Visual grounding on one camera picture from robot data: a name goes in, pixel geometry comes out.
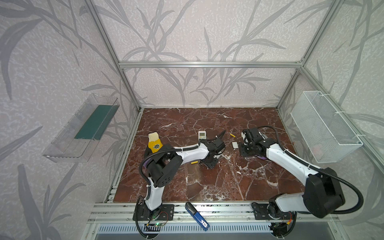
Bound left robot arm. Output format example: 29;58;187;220
139;131;226;211

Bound clear plastic wall bin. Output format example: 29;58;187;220
43;94;120;163

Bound white battery cover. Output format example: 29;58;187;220
232;142;239;149

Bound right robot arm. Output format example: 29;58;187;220
240;128;364;219

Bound white wire mesh basket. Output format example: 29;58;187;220
291;91;363;164

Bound blue black utility knife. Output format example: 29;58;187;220
185;202;210;231

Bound white remote green buttons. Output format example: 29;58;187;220
198;131;207;140

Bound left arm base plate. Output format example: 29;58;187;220
133;204;175;221

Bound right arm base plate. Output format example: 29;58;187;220
251;202;294;222

